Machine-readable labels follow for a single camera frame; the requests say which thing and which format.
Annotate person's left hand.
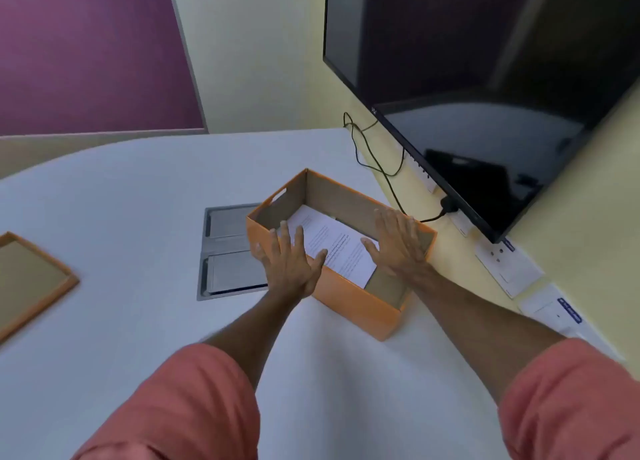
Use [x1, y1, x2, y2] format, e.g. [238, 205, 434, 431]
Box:
[251, 221, 329, 303]

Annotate person's right hand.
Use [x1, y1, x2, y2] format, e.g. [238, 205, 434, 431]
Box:
[360, 208, 431, 278]

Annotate orange cardboard box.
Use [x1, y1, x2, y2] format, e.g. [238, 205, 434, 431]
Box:
[245, 168, 438, 342]

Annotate person's left forearm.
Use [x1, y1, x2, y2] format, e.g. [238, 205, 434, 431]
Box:
[202, 290, 313, 390]

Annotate person's right forearm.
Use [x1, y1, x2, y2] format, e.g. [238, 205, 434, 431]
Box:
[395, 267, 571, 405]

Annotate white printed paper sheet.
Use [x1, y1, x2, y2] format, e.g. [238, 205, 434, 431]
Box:
[287, 205, 381, 289]

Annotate pink left shirt sleeve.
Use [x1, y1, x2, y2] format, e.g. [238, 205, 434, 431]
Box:
[72, 343, 262, 460]

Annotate pink shirt sleeve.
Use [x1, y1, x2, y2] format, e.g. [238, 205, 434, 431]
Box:
[72, 343, 262, 460]
[497, 338, 640, 460]

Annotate black flat screen television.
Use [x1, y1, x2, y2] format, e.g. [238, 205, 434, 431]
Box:
[323, 0, 640, 244]

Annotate orange cardboard box lid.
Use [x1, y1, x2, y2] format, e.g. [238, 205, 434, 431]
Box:
[0, 231, 80, 344]

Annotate pink right shirt sleeve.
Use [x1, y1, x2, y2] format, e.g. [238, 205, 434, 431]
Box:
[497, 338, 640, 460]

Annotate grey metal table cable hatch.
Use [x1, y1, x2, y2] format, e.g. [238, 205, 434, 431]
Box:
[196, 203, 269, 302]

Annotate black power plug with cable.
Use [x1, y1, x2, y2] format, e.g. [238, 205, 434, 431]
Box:
[419, 196, 460, 224]

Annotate small white wall socket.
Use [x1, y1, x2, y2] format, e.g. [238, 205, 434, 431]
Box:
[403, 149, 439, 196]
[446, 210, 474, 238]

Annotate black looped cable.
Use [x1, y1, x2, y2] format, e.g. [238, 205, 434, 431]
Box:
[342, 112, 406, 179]

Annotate white wall socket plate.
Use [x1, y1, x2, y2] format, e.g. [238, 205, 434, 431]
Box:
[474, 237, 546, 300]

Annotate large white wall switch plate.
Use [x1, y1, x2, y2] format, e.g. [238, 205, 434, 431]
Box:
[517, 283, 627, 363]

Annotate purple wall panel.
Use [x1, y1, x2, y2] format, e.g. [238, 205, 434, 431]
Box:
[0, 0, 208, 138]

